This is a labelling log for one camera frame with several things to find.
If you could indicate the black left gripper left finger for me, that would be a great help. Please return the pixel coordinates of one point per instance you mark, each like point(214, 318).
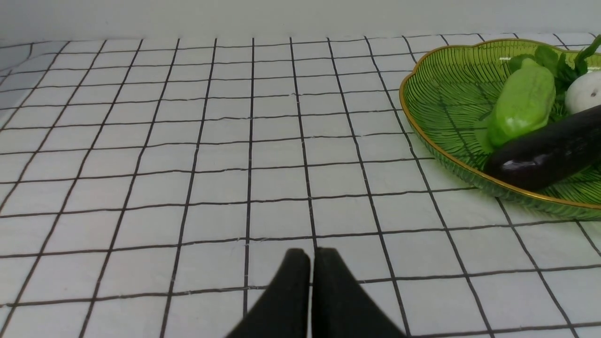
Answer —
point(282, 310)

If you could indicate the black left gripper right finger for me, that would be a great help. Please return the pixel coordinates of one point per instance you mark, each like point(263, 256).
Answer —
point(340, 306)

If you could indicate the green leaf-shaped glass plate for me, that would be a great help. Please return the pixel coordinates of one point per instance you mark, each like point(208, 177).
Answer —
point(447, 99)

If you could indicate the dark purple eggplant on plate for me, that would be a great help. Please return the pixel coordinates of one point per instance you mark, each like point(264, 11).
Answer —
point(550, 154)

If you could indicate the light green chayote gourd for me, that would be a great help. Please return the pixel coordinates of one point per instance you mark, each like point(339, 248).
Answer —
point(524, 103)

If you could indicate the white radish with leaves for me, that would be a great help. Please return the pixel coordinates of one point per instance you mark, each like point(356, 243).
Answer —
point(575, 85)

